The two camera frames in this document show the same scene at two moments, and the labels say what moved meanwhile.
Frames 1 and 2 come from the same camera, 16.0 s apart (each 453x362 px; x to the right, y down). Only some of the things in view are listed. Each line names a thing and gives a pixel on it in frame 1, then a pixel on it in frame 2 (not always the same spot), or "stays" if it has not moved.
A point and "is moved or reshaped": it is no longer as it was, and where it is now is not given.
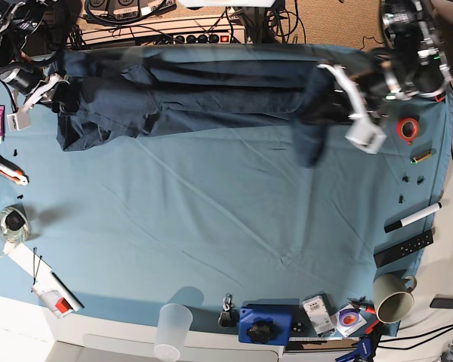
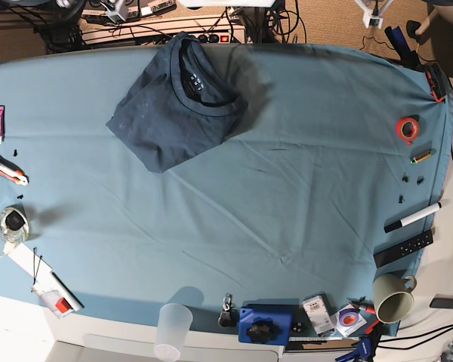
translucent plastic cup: [173, 326] stays
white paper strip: [41, 272] stays
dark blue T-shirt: [112, 96] is moved or reshaped
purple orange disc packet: [349, 320] stays
